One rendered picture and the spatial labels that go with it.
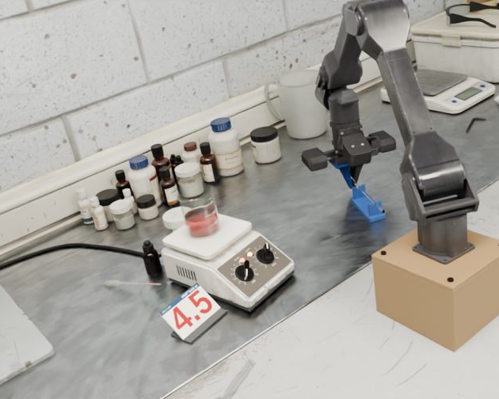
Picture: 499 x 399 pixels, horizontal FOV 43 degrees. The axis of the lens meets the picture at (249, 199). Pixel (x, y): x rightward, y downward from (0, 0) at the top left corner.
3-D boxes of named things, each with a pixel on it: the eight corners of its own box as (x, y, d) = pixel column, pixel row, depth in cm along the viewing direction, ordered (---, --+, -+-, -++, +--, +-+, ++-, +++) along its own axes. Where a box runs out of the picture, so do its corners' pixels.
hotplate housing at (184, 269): (297, 273, 112) (291, 234, 108) (250, 315, 103) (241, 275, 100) (207, 244, 125) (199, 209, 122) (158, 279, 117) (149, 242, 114)
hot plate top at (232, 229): (255, 226, 112) (254, 222, 112) (209, 261, 105) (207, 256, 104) (206, 213, 120) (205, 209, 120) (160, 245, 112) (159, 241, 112)
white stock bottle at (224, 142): (211, 170, 157) (200, 121, 151) (237, 161, 159) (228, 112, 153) (222, 180, 151) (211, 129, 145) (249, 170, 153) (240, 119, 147)
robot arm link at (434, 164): (401, -13, 96) (390, 12, 102) (355, -3, 95) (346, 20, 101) (472, 186, 87) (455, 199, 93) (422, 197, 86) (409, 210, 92)
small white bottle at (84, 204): (89, 217, 145) (79, 185, 141) (100, 218, 143) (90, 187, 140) (81, 223, 143) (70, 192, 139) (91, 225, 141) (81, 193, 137)
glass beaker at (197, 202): (205, 220, 117) (196, 179, 113) (230, 229, 112) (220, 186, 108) (177, 238, 112) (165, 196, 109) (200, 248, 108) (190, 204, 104)
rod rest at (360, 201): (386, 218, 123) (385, 202, 121) (370, 222, 122) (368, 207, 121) (365, 197, 132) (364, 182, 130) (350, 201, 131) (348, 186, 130)
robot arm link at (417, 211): (479, 215, 88) (479, 173, 85) (418, 229, 87) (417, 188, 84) (456, 197, 94) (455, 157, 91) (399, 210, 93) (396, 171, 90)
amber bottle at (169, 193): (161, 206, 144) (152, 170, 140) (173, 199, 146) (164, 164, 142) (172, 208, 142) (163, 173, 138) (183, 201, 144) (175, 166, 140)
